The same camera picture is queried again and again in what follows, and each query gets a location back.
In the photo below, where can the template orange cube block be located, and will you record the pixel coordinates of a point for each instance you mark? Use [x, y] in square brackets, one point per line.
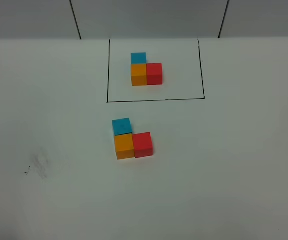
[138, 74]

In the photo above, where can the template red cube block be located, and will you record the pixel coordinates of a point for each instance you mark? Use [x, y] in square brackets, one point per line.
[154, 73]

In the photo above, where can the template blue cube block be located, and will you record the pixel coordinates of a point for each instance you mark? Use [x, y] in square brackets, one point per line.
[138, 58]

